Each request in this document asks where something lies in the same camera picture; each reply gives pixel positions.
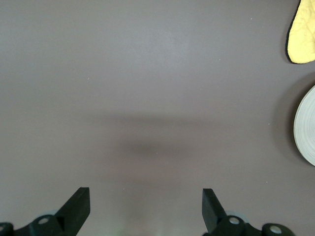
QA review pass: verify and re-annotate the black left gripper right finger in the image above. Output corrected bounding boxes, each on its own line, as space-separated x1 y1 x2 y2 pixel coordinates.
202 188 262 236

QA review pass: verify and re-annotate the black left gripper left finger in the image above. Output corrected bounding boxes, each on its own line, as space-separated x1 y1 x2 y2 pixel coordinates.
14 187 91 236

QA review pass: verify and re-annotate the round wooden plate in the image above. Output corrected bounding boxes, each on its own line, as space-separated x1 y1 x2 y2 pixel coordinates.
293 85 315 167

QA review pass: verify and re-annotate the yellow quilted oven mitt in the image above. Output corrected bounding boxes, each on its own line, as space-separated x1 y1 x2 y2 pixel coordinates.
285 0 315 65

